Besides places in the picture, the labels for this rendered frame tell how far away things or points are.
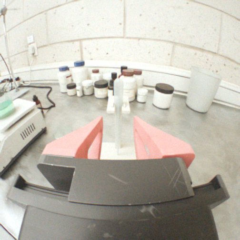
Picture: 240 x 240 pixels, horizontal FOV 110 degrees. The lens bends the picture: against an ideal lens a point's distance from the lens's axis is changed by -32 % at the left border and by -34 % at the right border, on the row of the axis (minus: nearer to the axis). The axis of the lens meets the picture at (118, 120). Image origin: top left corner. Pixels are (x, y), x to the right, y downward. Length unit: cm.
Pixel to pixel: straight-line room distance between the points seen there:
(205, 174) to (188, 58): 48
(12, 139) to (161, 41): 63
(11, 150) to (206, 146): 48
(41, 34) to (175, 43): 73
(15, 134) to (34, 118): 6
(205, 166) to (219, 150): 9
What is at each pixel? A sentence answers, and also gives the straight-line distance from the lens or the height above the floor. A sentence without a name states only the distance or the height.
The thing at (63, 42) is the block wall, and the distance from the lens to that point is 75.
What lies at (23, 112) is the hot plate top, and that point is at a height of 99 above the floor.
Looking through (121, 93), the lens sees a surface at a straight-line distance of 17.
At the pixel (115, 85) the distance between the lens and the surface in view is 16.
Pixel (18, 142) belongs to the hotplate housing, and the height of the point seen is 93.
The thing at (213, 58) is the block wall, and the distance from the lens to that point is 67.
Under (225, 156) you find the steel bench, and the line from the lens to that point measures 38.
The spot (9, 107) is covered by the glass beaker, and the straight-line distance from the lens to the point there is 33.
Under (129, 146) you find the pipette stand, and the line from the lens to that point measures 28.
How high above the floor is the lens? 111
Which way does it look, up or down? 37 degrees down
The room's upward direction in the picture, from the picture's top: 1 degrees clockwise
